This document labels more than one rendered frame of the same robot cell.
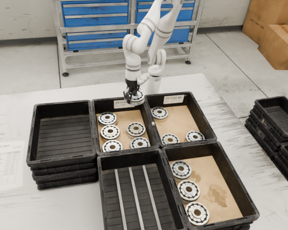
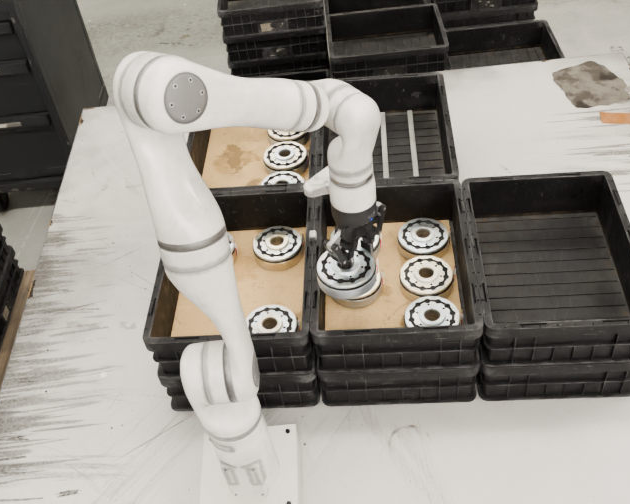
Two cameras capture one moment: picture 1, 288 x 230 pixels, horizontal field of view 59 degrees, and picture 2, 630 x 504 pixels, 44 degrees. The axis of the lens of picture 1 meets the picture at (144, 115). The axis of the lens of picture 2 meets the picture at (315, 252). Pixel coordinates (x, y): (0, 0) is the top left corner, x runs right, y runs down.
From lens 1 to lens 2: 198 cm
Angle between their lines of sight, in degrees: 90
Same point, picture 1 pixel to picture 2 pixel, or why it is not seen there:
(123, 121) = (383, 324)
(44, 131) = (615, 310)
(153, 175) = not seen: hidden behind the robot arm
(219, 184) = (216, 173)
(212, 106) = (37, 460)
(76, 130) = (522, 308)
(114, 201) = (426, 163)
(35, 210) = not seen: hidden behind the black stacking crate
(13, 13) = not seen: outside the picture
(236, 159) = (116, 278)
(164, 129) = (272, 292)
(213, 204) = (249, 148)
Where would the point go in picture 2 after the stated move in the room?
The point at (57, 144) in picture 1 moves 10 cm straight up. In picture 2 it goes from (564, 272) to (571, 236)
